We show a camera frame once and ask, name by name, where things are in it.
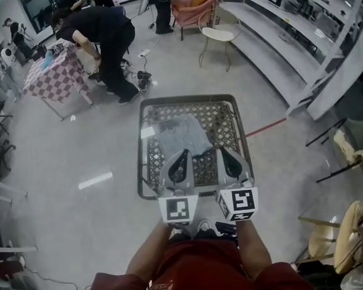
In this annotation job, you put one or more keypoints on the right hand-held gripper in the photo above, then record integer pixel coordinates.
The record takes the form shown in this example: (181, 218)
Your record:
(242, 200)

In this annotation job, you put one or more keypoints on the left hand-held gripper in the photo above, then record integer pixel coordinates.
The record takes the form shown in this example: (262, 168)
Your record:
(178, 209)

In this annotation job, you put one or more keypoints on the grey cloth garment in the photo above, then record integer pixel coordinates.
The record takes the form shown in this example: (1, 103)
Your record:
(181, 135)

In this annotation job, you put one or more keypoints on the person's left forearm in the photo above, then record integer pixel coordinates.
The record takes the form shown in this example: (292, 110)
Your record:
(148, 252)

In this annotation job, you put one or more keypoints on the person's right forearm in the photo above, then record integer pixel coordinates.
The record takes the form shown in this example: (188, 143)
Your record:
(253, 247)

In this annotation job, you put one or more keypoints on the dark lattice glass-top table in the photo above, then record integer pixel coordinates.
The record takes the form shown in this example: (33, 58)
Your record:
(220, 120)

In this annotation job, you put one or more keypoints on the person's right shoe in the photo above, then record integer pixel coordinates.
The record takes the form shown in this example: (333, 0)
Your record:
(204, 224)

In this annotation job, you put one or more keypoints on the black waist device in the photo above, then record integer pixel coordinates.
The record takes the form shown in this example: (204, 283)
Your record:
(226, 229)

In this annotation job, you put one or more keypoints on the person's red shirt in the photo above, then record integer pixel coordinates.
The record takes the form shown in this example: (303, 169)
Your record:
(202, 270)

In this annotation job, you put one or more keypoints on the black equipment bundle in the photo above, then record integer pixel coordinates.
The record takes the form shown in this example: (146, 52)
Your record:
(144, 77)

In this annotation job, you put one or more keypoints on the beige cloth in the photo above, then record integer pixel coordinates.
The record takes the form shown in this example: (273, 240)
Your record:
(347, 148)

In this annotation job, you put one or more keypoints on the white power strip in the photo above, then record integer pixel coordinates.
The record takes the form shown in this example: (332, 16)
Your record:
(145, 52)

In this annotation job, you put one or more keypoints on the green chair with black legs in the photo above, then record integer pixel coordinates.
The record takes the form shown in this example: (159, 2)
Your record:
(362, 135)

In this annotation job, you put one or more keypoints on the light wooden chair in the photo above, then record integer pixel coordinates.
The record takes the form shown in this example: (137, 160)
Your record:
(349, 238)

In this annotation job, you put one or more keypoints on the checkered cloth table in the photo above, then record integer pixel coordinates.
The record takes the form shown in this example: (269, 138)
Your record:
(59, 81)

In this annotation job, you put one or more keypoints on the pink armchair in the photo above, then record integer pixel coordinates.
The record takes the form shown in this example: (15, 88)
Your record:
(191, 13)

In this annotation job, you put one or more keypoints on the light blue cloth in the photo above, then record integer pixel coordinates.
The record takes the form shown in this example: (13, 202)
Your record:
(48, 60)

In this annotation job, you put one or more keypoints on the white round robot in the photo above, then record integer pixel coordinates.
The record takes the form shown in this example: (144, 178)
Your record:
(8, 55)

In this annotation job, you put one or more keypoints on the white wall shelving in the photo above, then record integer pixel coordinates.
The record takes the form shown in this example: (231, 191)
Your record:
(271, 51)

